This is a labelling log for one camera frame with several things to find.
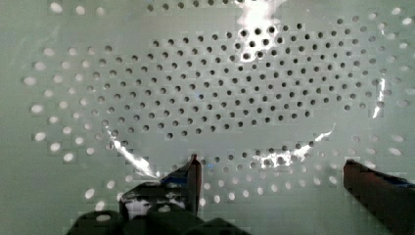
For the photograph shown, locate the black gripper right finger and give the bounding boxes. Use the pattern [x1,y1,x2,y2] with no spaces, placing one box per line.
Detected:
[344,160,415,235]

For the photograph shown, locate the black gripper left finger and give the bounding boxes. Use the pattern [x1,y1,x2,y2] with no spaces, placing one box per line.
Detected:
[118,154,204,220]

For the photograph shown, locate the light green strainer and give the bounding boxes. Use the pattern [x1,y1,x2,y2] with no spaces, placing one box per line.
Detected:
[1,0,414,235]

